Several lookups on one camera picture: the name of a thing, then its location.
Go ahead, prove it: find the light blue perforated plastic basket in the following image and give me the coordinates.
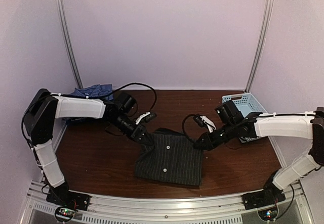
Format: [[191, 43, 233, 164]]
[[222, 93, 266, 143]]

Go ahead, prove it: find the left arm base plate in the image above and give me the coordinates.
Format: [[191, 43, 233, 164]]
[[46, 192, 90, 222]]

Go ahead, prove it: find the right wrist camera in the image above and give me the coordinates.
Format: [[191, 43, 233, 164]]
[[193, 114, 216, 132]]

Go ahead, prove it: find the aluminium front rail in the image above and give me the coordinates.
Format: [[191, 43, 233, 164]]
[[18, 181, 314, 223]]

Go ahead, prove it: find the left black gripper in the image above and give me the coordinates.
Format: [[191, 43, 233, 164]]
[[109, 113, 153, 145]]

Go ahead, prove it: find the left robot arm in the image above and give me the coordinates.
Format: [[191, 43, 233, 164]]
[[22, 88, 156, 206]]

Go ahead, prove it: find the aluminium corner post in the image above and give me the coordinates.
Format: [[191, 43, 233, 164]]
[[245, 0, 274, 93], [56, 0, 83, 88]]

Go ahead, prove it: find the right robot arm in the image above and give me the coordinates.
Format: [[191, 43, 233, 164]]
[[193, 100, 323, 209]]

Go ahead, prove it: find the black pinstriped long sleeve shirt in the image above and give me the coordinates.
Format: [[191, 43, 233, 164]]
[[134, 128, 204, 187]]

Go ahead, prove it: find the left aluminium corner post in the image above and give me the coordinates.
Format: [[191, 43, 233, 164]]
[[56, 0, 83, 88]]

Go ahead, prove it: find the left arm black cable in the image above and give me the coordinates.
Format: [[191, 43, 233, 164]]
[[111, 82, 157, 113]]

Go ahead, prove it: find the blue checked shirt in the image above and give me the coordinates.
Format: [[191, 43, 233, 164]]
[[70, 84, 113, 100]]

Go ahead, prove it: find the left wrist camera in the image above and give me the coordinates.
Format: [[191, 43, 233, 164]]
[[135, 111, 157, 125]]

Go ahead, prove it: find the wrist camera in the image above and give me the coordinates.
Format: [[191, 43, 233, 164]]
[[135, 111, 157, 125], [193, 114, 216, 132]]

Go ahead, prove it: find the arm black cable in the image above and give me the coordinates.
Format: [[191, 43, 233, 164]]
[[111, 82, 157, 113], [181, 114, 203, 144]]

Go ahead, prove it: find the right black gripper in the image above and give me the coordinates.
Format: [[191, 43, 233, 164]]
[[193, 121, 237, 151]]

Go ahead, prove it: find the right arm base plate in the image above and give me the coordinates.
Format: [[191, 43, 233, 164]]
[[242, 190, 286, 222]]

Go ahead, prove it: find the right aluminium corner post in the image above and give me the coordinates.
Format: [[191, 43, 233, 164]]
[[245, 0, 274, 93]]

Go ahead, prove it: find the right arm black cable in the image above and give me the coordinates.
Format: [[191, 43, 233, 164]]
[[181, 114, 203, 144]]

